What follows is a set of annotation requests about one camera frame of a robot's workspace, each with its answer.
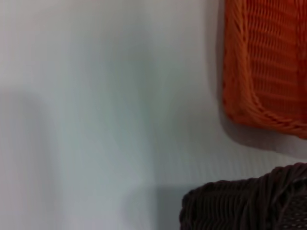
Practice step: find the orange woven plastic basket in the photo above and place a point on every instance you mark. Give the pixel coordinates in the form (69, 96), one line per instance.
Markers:
(271, 60)

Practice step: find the dark brown woven plastic basket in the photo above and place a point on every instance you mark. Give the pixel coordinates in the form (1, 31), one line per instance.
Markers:
(244, 206)

